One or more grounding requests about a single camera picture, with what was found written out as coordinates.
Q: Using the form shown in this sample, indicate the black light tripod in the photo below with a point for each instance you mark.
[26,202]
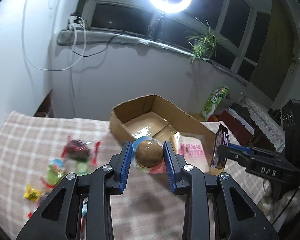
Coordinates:
[155,28]

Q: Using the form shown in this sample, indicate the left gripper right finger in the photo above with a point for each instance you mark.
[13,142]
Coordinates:
[174,163]

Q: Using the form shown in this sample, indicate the grey windowsill cloth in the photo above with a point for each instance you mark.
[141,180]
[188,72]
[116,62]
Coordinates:
[99,37]

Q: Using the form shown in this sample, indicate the pink printed plastic bag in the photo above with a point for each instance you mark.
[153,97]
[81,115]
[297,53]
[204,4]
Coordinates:
[193,148]

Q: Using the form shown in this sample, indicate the green spider plant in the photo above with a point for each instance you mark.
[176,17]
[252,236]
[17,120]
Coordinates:
[204,42]

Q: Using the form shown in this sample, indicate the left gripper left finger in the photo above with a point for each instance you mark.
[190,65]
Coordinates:
[121,167]

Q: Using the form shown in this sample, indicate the red box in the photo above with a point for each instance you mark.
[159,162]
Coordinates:
[234,125]

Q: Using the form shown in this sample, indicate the pink plaid tablecloth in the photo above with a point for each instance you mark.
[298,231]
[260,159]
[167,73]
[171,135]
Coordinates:
[141,212]

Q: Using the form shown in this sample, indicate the green jelly cup snack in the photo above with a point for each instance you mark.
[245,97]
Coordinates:
[55,172]

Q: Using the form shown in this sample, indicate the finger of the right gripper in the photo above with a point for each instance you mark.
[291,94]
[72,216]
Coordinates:
[247,150]
[241,157]

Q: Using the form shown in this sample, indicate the brown cardboard box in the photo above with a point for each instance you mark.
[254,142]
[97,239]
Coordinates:
[158,118]

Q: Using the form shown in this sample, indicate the green snack bag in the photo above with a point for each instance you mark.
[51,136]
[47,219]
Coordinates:
[213,101]

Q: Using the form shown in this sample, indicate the red date cake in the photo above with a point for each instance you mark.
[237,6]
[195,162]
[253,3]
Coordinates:
[81,150]

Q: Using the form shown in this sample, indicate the braised egg snack packet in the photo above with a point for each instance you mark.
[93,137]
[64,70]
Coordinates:
[148,155]

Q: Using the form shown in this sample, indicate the white lace cloth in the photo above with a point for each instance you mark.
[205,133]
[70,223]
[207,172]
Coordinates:
[259,114]

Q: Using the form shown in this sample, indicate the green wrapped snack packet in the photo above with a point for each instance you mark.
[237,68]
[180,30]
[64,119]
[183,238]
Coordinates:
[82,167]

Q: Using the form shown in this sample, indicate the small yellow candy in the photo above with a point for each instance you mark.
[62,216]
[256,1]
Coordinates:
[31,193]

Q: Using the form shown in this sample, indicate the white power strip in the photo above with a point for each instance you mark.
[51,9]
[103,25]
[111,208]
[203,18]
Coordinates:
[75,21]

